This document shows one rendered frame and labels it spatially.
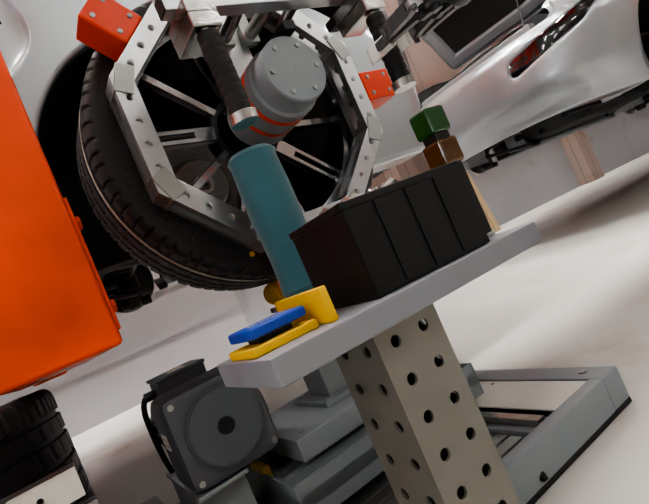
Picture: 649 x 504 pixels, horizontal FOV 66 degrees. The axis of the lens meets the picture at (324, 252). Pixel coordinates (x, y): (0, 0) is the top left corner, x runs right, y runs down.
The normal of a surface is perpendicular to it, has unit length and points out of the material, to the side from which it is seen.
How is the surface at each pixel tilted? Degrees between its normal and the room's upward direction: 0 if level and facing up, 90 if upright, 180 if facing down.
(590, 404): 90
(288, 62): 90
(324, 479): 90
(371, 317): 90
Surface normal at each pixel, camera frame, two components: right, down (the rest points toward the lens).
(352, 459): 0.47, -0.22
